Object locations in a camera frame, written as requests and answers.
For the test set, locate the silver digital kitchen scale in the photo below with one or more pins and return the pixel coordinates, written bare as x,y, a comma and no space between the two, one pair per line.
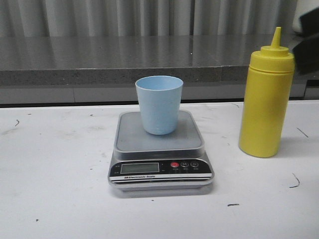
143,161

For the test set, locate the white container in background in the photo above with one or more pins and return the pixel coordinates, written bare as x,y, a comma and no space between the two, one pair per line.
302,7

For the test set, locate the light blue plastic cup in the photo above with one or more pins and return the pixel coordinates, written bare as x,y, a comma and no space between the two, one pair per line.
159,99

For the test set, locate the yellow squeeze bottle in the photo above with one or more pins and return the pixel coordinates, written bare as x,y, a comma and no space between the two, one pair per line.
268,86

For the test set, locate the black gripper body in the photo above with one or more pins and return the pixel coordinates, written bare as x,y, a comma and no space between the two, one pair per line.
307,51

